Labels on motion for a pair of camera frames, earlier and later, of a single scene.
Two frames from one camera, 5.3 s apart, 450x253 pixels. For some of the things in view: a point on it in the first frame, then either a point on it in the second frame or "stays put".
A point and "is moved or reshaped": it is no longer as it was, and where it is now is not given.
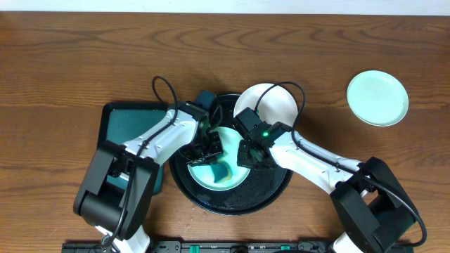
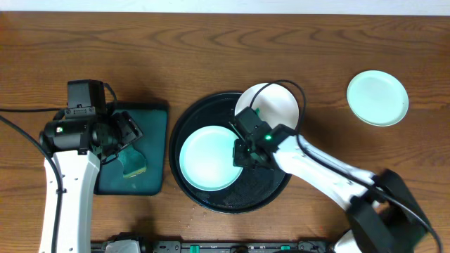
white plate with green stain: x=276 y=105 stays put
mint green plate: x=377 y=98 stays put
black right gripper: x=248 y=154 stays put
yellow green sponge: x=220 y=172 is moved or reshaped
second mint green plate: x=221 y=172 stays put
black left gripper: x=204 y=150 -> x=124 y=133
